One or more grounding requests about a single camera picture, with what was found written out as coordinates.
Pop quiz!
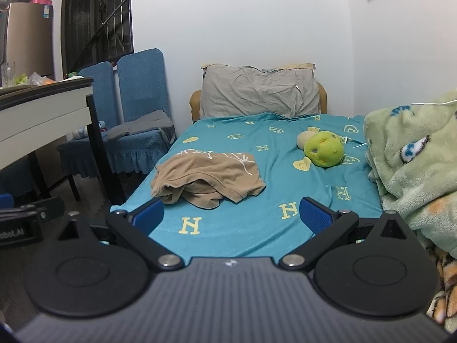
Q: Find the blue covered chair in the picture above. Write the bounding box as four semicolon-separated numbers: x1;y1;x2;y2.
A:
103;48;176;176
57;61;120;201

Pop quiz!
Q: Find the grey pillow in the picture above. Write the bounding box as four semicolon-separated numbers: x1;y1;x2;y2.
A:
199;65;321;118

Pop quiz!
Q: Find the green plush toy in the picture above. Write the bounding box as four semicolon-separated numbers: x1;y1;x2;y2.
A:
304;131;345;169

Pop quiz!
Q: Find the green fleece cartoon blanket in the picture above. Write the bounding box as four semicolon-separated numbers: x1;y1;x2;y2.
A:
363;89;457;251

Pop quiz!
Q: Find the white cable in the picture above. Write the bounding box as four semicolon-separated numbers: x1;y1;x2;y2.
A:
352;99;457;149

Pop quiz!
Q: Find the beige pillow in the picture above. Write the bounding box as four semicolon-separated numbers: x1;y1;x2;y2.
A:
201;62;317;72

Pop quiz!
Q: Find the grey cloth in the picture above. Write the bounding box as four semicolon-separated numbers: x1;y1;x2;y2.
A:
107;110;172;141

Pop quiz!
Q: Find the gold refrigerator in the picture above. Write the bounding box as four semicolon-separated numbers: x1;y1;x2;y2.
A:
0;2;55;81

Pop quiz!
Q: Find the glass cup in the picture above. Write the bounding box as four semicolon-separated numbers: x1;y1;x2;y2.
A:
1;61;17;88

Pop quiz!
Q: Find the white dining table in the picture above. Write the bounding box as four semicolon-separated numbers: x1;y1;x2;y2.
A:
0;76;126;205

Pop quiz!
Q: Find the teal patterned bed sheet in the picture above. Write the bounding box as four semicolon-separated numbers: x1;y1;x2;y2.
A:
111;112;384;260

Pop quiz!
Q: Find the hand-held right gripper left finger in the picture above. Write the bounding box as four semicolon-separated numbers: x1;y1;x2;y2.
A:
53;198;185;272

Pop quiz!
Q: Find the orange striped blanket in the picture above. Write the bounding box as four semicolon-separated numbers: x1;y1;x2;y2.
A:
426;246;457;334

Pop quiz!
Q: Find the tan printed t-shirt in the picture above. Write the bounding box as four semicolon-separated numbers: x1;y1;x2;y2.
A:
151;149;267;210

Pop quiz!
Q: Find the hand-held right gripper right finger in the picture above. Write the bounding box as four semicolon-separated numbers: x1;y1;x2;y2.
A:
278;197;411;272

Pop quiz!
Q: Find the dark window with grille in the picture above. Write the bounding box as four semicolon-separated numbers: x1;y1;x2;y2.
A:
60;0;135;76

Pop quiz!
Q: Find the clear plastic bag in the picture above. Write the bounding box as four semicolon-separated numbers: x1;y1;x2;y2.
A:
26;71;58;87

